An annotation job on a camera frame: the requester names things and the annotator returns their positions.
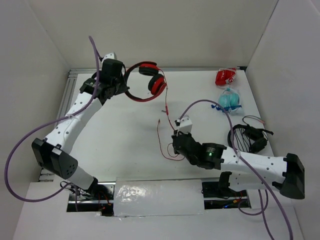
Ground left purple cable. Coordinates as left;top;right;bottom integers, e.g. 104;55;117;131
4;35;105;212

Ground black wrapped headphones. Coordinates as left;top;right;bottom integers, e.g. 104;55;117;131
232;115;274;154

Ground wrapped red headphones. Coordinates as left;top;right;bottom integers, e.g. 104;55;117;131
215;68;237;86

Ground purple cable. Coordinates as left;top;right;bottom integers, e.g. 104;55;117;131
178;99;294;240
4;35;105;212

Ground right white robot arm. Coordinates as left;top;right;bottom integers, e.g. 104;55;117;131
172;132;305;200

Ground red headphone cable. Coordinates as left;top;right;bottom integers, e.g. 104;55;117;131
156;69;185;160

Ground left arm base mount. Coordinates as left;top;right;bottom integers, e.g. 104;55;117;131
60;180;116;217

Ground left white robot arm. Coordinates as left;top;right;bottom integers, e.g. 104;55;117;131
31;53;128;197

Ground aluminium table frame rail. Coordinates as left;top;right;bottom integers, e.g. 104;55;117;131
38;66;247;182

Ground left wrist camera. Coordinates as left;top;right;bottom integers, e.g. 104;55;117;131
100;52;118;63

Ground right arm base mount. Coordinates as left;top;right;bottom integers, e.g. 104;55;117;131
201;171;250;210

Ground white taped front panel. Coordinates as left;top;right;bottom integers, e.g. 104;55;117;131
113;179;205;217

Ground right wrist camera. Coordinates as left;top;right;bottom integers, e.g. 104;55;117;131
175;114;193;134

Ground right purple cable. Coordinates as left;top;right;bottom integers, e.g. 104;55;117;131
178;99;294;240

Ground teal headphones in bag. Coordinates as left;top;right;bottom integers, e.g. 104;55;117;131
218;87;244;116

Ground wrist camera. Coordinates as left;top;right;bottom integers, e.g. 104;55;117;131
100;52;118;63
175;114;193;134

